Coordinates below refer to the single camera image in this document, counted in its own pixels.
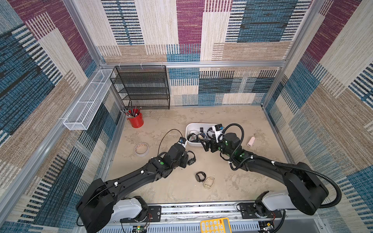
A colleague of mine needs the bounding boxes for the black rugged digital watch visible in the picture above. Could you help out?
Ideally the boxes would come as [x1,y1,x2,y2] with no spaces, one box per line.
[206,127,216,140]

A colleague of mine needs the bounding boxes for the black slim band watch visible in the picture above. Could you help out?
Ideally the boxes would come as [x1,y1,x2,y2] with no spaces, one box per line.
[195,171,207,183]

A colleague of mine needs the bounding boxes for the white plastic storage box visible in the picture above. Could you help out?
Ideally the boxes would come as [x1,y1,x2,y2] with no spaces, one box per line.
[186,123,216,147]

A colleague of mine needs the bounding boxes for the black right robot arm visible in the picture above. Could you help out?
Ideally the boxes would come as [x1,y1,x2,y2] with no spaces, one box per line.
[200,133,330,217]

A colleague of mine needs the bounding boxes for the large black sport watch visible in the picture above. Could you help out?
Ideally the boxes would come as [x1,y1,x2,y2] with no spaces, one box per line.
[187,133,199,143]

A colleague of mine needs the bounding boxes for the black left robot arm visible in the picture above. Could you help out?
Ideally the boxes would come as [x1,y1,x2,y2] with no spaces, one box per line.
[76,142,187,233]

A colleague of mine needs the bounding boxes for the black wire shelf rack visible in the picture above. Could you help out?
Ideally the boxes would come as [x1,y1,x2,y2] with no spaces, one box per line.
[111,65,171,110]

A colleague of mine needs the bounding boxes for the yellow keypad pendant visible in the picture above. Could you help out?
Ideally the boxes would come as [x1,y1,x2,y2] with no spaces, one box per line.
[200,217,232,233]

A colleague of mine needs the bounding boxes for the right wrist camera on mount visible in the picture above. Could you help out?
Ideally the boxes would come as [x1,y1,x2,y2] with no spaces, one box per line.
[212,124,224,143]

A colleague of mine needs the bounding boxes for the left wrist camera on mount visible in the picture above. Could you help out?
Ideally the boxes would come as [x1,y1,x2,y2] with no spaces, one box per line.
[178,137,187,148]

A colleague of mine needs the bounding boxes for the white mesh wall basket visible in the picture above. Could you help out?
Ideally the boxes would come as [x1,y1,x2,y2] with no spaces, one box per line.
[63,70,113,131]

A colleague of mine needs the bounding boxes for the clear ring bracelet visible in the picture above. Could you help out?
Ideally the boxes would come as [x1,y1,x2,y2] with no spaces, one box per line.
[134,142,150,157]

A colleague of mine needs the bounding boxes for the translucent blue watch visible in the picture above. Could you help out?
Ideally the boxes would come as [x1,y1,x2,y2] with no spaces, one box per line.
[197,132,207,141]

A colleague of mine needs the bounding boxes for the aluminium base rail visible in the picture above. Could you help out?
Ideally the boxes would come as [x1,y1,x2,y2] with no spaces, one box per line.
[99,201,330,233]

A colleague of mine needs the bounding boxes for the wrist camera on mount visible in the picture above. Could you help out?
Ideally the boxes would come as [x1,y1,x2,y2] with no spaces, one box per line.
[178,137,187,148]
[212,124,224,143]

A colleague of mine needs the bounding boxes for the black chunky watch front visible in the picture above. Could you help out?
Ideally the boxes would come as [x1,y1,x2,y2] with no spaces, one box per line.
[187,150,196,166]

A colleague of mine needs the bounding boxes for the red pen cup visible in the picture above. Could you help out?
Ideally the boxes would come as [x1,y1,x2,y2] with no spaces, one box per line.
[127,109,144,128]

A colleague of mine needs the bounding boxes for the black corrugated cable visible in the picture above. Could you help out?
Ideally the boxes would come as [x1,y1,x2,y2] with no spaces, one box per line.
[221,123,342,209]

